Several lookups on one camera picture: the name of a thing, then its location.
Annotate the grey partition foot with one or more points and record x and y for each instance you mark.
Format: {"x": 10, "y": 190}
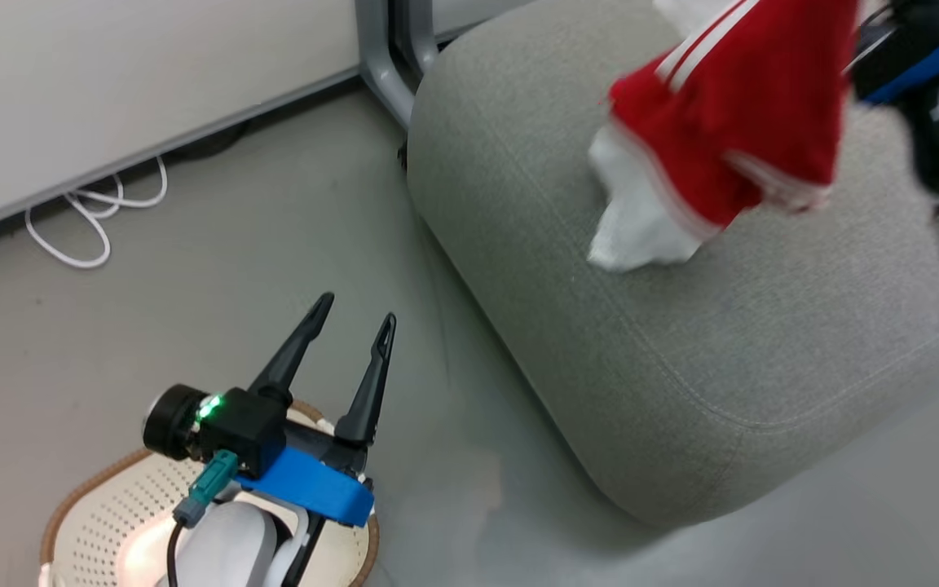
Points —
{"x": 421, "y": 37}
{"x": 380, "y": 73}

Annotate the white perforated laundry basket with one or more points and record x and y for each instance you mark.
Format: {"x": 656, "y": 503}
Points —
{"x": 103, "y": 522}

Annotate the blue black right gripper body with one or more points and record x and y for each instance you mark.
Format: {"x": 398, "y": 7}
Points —
{"x": 926, "y": 69}

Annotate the grey fabric sofa seat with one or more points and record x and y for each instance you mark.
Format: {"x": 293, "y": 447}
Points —
{"x": 681, "y": 367}

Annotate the red and white garment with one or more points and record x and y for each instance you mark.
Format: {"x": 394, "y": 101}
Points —
{"x": 763, "y": 106}

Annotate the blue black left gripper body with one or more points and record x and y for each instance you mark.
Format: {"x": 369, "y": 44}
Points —
{"x": 315, "y": 489}

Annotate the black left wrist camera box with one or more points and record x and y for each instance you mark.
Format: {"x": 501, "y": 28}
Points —
{"x": 245, "y": 432}

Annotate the small black sofa tag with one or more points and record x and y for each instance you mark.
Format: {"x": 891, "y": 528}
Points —
{"x": 403, "y": 155}

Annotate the white partition panel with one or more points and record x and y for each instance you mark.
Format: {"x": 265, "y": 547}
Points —
{"x": 469, "y": 8}
{"x": 111, "y": 81}

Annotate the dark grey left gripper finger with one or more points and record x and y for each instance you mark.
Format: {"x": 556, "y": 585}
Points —
{"x": 368, "y": 387}
{"x": 290, "y": 355}

